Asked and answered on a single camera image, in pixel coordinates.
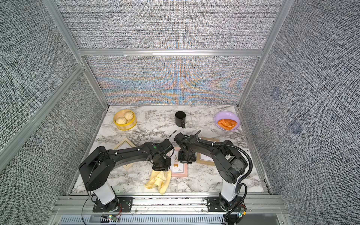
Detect pink picture frame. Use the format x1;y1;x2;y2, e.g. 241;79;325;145
168;147;188;177

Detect yellow microfibre cloth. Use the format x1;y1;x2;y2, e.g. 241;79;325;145
145;170;172;195

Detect wooden picture frame deer print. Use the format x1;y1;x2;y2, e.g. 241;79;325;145
196;137;219;166

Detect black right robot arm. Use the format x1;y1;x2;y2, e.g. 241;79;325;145
174;131;253;212

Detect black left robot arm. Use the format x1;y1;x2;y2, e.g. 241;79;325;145
78;139;174;206

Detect black mug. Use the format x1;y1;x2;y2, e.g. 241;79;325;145
175;111;186;128

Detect orange food in bowl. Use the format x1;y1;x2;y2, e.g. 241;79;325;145
217;119;238;130

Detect purple bowl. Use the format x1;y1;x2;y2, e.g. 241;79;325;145
214;111;241;131

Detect yellow bamboo steamer basket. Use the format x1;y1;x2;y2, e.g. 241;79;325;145
113;109;137;131

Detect right steamed bun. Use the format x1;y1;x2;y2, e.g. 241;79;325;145
123;111;134;121

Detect steamed bun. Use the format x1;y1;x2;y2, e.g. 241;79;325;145
123;111;134;121
115;117;127;125

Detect left steamed bun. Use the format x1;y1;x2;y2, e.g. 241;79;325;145
115;117;127;125

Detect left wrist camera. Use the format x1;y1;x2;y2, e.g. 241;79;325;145
158;139;174;155

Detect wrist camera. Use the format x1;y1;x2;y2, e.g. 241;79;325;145
158;139;174;155
174;133;188;147

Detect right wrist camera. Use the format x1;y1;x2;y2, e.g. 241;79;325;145
174;133;188;147

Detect black corrugated cable conduit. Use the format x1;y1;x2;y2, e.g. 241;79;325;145
193;130;253;183

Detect light wood picture frame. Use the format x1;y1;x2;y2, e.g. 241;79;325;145
114;138;135;171

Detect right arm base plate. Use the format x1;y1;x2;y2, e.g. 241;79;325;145
205;196;247;213

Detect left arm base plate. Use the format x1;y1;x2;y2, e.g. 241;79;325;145
92;197;133;213

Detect aluminium front rail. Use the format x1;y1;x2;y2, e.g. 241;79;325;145
48;193;292;225

